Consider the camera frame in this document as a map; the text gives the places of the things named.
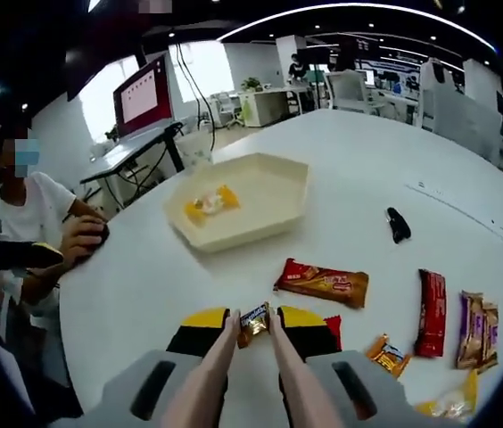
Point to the orange clear snack packet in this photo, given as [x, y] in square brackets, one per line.
[452, 403]
[225, 198]

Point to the small green plant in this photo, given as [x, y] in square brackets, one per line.
[111, 133]

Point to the dark red chocolate bar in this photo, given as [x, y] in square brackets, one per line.
[431, 312]

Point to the white mesh office chair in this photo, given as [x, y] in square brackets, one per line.
[345, 89]

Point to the red desktop monitor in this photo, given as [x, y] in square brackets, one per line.
[144, 93]

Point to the white power strip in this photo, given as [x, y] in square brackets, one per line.
[456, 203]

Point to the small red candy packet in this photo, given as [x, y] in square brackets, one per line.
[334, 332]

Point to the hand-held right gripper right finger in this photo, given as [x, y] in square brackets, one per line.
[318, 341]

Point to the purple gold wafer packet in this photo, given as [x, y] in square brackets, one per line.
[491, 336]
[469, 330]

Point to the green potted plant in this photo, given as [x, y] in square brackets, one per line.
[251, 83]

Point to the black snack clear wrapper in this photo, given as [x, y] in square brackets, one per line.
[398, 225]

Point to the small orange candy packet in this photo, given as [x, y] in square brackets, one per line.
[387, 356]

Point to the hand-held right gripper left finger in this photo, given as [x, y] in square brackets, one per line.
[193, 339]

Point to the white paper cup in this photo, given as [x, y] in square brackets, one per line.
[199, 151]

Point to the black computer mouse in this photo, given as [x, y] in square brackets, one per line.
[102, 234]

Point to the thin ceiling light strip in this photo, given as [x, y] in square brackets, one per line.
[345, 11]

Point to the large wall screen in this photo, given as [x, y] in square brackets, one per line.
[75, 87]

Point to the large grey mesh chair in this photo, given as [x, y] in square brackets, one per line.
[461, 111]

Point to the small gold candy packet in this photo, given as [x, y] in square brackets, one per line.
[253, 323]

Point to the red brown long wafer bar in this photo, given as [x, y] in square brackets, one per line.
[323, 283]

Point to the cream hexagonal container tray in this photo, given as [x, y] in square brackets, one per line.
[269, 187]

